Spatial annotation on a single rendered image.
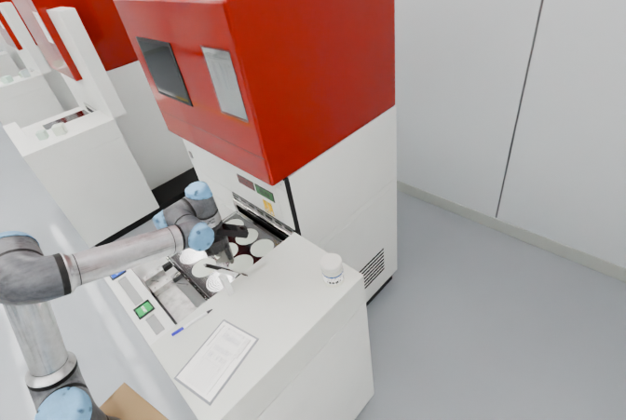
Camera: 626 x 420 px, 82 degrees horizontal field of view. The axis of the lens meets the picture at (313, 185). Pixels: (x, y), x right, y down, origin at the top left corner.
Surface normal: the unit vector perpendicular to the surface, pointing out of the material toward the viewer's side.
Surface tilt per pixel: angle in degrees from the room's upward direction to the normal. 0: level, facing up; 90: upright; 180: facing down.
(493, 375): 0
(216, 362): 0
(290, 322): 0
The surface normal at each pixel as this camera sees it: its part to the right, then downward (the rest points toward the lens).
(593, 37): -0.70, 0.50
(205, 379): -0.15, -0.80
